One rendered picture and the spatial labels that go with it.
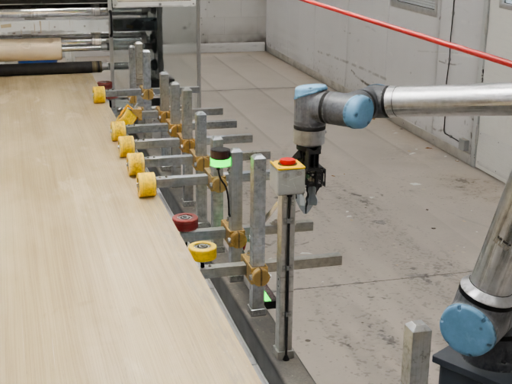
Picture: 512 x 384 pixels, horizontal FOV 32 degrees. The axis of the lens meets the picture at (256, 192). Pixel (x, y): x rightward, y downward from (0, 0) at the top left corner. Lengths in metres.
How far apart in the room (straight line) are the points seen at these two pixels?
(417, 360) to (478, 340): 0.81
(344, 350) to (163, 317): 1.89
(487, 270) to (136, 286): 0.88
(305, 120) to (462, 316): 0.67
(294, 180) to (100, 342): 0.59
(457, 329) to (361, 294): 2.10
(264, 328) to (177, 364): 0.63
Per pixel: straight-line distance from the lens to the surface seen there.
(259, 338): 2.42
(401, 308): 4.29
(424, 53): 7.40
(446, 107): 2.39
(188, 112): 3.35
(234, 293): 2.68
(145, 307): 2.14
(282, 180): 2.11
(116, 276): 2.31
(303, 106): 2.43
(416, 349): 1.52
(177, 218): 2.70
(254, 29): 11.81
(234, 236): 2.68
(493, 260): 2.28
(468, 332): 2.34
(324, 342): 3.93
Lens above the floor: 1.81
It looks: 18 degrees down
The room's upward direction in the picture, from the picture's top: 1 degrees clockwise
